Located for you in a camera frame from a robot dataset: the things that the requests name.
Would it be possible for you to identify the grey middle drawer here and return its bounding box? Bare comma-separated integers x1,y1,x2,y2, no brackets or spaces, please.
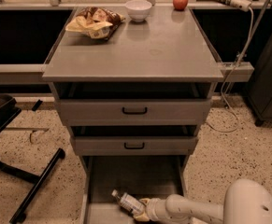
70,136,197,156

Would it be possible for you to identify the brown yellow chip bag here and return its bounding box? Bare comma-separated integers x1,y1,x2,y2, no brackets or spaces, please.
65,7,125,39

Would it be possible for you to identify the grey top drawer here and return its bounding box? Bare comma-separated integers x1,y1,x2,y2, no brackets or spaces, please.
55,99,211,126

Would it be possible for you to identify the white cable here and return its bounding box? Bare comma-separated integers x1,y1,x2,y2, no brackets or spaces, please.
205,7,255,133

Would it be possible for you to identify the red apple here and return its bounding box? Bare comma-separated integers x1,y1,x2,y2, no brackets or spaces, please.
173,0,189,10

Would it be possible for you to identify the white ceramic bowl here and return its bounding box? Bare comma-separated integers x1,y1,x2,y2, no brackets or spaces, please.
124,0,152,22

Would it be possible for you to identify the grey drawer cabinet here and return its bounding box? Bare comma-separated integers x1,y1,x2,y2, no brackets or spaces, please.
41,5,224,224

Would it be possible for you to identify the black chair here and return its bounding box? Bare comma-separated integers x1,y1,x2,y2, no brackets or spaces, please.
0,93,66,224

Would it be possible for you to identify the blue plastic water bottle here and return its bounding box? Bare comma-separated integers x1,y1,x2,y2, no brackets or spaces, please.
111,189,145,216

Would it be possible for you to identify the grey open bottom drawer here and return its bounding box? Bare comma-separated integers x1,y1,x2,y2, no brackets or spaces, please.
80,156,186,224

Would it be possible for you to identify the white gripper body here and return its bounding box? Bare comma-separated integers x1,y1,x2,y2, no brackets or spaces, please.
146,198,167,221

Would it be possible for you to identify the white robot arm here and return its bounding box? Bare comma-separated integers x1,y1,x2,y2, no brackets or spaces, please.
134,179,272,224

